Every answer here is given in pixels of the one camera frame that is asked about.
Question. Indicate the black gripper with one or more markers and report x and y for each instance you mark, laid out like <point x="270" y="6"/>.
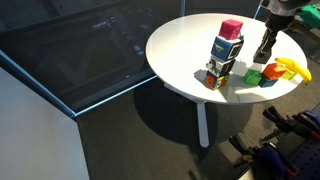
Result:
<point x="274" y="24"/>

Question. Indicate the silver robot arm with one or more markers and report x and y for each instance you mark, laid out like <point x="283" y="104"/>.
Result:
<point x="282" y="13"/>

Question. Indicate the green object on arm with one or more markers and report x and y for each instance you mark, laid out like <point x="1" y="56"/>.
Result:
<point x="310" y="16"/>

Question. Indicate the orange building block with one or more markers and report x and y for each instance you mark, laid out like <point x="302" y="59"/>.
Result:
<point x="274" y="71"/>

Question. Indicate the green building block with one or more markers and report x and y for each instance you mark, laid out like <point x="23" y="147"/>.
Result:
<point x="252" y="77"/>

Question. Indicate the teal building block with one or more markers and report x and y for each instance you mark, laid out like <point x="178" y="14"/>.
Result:
<point x="265" y="82"/>

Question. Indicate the yellow-green building block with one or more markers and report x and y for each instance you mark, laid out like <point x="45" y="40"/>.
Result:
<point x="289" y="74"/>

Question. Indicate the yellow banana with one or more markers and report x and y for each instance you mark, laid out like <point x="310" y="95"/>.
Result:
<point x="296" y="67"/>

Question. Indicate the pink top cube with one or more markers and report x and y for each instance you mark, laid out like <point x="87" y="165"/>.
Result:
<point x="230" y="29"/>

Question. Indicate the black white picture cube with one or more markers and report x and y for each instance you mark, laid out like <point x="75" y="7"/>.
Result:
<point x="218" y="67"/>

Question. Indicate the orange yellow picture cube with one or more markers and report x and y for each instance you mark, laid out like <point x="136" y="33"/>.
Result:
<point x="214" y="82"/>

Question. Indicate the white round table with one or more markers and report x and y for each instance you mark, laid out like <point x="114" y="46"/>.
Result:
<point x="178" y="51"/>

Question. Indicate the black clamp upper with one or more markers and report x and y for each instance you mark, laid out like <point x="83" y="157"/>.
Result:
<point x="285" y="125"/>

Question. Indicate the blue clamp right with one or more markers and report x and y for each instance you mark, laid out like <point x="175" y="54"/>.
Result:
<point x="311" y="120"/>

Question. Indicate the purple orange spring clamp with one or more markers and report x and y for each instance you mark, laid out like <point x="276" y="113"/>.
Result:
<point x="266" y="154"/>

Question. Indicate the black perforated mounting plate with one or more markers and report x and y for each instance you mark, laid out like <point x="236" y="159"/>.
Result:
<point x="303" y="153"/>

